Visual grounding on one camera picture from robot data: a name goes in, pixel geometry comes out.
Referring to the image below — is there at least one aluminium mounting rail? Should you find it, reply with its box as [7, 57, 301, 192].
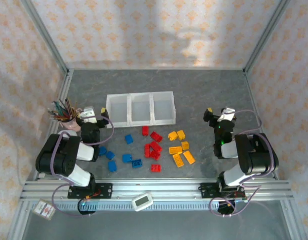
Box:
[20, 178, 294, 202]

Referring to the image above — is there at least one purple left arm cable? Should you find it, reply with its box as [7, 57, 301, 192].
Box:
[50, 115, 115, 181]

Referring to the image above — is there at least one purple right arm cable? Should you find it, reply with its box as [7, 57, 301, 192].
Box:
[231, 109, 276, 178]

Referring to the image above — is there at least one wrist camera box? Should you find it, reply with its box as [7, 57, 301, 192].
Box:
[80, 106, 97, 124]
[217, 106, 236, 123]

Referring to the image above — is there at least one pink pencil cup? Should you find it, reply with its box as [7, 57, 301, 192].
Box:
[64, 113, 82, 132]

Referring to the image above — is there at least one grey slotted cable duct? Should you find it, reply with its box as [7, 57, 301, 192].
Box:
[55, 200, 219, 212]

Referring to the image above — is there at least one dark colored pencil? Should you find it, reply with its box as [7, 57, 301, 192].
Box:
[48, 107, 67, 118]

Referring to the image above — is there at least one white digital timer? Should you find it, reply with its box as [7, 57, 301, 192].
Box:
[132, 192, 154, 212]

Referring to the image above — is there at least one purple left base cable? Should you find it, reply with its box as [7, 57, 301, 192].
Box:
[51, 184, 94, 218]

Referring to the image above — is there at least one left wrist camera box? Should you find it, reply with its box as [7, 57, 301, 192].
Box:
[80, 106, 97, 124]

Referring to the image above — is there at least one red and white card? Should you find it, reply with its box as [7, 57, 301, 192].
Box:
[32, 198, 56, 221]

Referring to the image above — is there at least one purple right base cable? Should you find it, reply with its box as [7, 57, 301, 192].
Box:
[209, 184, 259, 218]

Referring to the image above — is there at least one aluminium frame crossbar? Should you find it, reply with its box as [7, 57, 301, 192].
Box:
[67, 66, 246, 71]

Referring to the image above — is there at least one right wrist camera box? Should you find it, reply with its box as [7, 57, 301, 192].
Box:
[217, 106, 236, 123]

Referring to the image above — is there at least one aluminium frame post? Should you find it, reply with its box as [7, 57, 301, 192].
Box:
[20, 0, 69, 73]
[243, 0, 292, 73]

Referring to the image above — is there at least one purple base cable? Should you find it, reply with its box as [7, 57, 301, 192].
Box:
[51, 184, 94, 218]
[209, 184, 259, 218]

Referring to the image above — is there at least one green colored pencil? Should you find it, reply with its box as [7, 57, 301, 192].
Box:
[53, 101, 69, 118]

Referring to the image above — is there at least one brown colored pencil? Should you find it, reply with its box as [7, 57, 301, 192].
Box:
[66, 97, 77, 115]

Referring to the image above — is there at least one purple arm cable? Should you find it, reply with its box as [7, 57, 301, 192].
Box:
[50, 115, 115, 181]
[231, 109, 276, 178]

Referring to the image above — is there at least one white translucent plastic bin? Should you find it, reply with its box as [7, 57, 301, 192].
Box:
[128, 92, 154, 127]
[106, 93, 131, 129]
[151, 91, 176, 126]

